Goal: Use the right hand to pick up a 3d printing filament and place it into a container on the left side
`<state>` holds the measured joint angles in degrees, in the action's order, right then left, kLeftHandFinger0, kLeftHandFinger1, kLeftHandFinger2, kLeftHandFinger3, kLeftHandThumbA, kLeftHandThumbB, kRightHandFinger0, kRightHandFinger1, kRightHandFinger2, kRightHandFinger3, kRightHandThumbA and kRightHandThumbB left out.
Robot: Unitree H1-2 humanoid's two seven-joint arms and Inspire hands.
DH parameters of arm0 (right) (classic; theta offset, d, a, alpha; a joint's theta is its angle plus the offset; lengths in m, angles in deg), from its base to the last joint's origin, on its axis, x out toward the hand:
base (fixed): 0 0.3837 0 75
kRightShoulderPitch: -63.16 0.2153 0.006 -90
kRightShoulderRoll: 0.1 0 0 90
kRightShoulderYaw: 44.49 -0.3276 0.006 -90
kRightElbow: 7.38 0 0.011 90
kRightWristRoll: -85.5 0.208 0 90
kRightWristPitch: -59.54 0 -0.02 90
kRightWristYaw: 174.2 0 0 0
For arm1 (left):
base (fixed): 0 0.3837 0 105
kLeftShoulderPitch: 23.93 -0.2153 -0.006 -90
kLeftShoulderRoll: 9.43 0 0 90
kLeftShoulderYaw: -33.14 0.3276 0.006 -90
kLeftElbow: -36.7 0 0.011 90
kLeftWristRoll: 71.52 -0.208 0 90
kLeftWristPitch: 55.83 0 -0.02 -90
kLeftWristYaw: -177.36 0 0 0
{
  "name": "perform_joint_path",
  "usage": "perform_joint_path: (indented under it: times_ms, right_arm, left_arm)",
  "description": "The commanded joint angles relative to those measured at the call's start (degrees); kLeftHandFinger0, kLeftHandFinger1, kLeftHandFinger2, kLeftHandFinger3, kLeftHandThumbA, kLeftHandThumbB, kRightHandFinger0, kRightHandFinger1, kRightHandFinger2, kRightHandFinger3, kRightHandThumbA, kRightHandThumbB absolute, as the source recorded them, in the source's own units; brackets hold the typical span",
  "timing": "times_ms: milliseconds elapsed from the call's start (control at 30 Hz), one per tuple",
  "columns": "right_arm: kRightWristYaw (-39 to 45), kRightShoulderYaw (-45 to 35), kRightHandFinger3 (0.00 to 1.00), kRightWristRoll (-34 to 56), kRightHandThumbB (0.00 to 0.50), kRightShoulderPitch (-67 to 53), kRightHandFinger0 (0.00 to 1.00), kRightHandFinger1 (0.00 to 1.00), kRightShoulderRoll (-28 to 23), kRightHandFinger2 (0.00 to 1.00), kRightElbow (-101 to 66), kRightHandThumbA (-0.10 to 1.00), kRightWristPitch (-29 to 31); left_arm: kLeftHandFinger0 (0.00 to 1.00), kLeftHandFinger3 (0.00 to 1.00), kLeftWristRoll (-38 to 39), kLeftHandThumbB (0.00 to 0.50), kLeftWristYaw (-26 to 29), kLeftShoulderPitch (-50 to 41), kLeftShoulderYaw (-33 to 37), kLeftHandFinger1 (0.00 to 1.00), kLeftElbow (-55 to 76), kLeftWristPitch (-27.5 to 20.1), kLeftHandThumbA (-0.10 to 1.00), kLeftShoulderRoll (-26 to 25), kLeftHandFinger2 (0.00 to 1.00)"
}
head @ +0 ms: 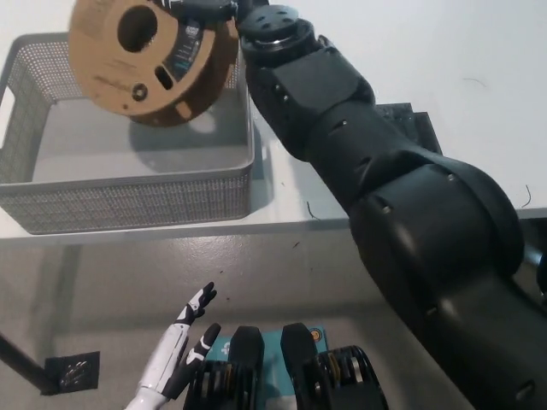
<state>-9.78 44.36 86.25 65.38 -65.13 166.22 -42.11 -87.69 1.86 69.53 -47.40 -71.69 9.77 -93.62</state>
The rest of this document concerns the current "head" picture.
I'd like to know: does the black floor tape patch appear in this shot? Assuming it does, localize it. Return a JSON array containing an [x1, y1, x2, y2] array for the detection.
[[40, 350, 102, 396]]

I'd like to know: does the brown cardboard filament spool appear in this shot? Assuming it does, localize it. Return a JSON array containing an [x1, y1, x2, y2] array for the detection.
[[68, 0, 241, 130]]

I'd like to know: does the black tape patch on table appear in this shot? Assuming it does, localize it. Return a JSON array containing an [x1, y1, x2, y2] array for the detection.
[[374, 102, 444, 155]]

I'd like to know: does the grey perforated plastic basket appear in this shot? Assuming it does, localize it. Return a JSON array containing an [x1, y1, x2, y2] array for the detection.
[[0, 32, 269, 236]]

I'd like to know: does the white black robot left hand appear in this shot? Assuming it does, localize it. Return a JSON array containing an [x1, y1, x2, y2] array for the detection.
[[139, 281, 223, 401]]

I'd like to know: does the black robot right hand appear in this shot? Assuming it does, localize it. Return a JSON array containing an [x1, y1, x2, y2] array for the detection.
[[163, 0, 238, 21]]

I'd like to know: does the black table crossbar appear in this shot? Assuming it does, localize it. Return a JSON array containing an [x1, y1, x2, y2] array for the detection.
[[522, 244, 547, 301]]

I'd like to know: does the black table leg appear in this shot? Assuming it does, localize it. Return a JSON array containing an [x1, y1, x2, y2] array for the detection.
[[0, 330, 49, 392]]

